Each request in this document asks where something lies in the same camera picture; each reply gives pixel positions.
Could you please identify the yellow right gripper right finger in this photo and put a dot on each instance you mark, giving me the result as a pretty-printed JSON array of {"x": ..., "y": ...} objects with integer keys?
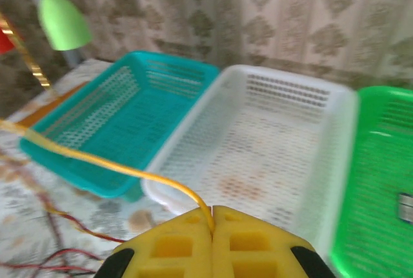
[{"x": 284, "y": 245}]

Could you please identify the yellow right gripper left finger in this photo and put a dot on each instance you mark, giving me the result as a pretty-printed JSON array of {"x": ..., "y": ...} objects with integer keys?
[{"x": 193, "y": 258}]

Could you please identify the white plastic basket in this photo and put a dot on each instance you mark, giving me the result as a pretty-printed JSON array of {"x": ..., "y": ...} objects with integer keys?
[{"x": 258, "y": 145}]

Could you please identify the green plastic basket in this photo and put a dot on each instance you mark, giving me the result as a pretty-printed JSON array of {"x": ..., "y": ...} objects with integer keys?
[{"x": 371, "y": 178}]

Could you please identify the teal plastic basket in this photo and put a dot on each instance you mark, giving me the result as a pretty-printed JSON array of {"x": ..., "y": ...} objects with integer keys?
[{"x": 129, "y": 123}]

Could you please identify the grey metal pole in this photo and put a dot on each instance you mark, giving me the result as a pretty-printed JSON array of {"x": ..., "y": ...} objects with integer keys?
[{"x": 71, "y": 57}]

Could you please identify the green plastic goblet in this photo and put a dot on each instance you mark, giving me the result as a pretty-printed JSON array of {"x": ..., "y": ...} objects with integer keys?
[{"x": 61, "y": 20}]

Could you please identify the red plastic goblet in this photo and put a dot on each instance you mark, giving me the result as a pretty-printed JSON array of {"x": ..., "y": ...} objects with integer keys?
[{"x": 4, "y": 42}]

